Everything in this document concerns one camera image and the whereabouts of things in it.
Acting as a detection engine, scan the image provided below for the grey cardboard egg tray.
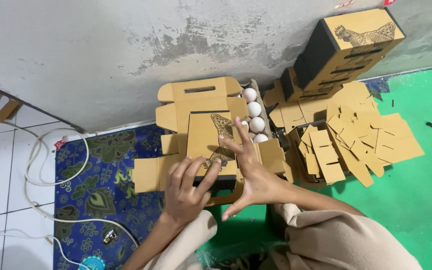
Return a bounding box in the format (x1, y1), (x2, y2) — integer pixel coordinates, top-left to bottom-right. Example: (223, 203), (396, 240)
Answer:
(236, 78), (274, 144)

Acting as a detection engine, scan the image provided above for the green floor mat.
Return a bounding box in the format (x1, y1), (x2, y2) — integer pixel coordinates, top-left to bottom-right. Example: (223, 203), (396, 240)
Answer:
(200, 65), (432, 270)

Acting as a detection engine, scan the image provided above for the red and white wrapper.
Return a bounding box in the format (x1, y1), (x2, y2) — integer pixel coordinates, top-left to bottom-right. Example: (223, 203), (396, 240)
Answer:
(53, 136), (69, 151)

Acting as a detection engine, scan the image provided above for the person's beige clothing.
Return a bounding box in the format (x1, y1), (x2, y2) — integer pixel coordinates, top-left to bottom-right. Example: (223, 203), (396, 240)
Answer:
(143, 202), (424, 270)

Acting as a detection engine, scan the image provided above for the open box of cardboard inserts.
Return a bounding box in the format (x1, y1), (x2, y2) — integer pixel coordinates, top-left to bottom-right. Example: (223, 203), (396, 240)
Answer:
(286, 120), (353, 189)

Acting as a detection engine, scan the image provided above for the small metal clip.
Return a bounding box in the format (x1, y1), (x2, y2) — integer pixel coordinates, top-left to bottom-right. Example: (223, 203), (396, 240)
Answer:
(102, 229), (119, 245)

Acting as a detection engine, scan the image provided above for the person's right hand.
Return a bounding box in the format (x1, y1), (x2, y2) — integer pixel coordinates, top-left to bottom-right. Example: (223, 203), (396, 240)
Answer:
(218, 116), (289, 222)

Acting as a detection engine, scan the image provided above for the kraft box with chicken print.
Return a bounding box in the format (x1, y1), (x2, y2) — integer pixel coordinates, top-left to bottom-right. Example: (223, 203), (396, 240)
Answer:
(186, 110), (240, 191)

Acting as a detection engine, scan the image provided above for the pile of flat cardboard blanks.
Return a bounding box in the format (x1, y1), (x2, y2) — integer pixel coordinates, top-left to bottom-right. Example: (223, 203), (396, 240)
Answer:
(263, 80), (425, 188)

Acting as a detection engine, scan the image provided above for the unfolded kraft cardboard box blank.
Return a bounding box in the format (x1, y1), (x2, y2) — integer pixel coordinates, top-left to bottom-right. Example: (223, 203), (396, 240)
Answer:
(132, 76), (289, 208)

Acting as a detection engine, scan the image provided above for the white cable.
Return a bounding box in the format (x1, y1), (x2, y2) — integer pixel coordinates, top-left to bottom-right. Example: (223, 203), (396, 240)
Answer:
(11, 121), (140, 249)
(0, 229), (91, 270)

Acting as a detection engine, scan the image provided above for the dark threshold strip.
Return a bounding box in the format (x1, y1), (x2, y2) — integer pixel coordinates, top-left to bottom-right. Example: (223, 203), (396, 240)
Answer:
(0, 77), (86, 134)

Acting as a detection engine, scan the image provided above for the stack of folded chicken-print boxes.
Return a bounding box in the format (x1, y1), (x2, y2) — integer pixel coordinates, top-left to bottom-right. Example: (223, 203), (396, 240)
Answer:
(280, 7), (406, 103)

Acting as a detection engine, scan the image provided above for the person's left hand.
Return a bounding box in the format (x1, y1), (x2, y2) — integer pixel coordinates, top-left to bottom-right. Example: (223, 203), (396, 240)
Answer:
(163, 155), (223, 227)

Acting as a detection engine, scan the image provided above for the blue floral floor mat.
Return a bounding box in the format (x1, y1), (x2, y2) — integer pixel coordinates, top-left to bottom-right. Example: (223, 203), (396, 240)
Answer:
(53, 124), (166, 270)

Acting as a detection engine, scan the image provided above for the clear plastic bag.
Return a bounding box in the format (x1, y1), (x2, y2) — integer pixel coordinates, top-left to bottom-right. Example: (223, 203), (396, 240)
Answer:
(196, 240), (280, 270)

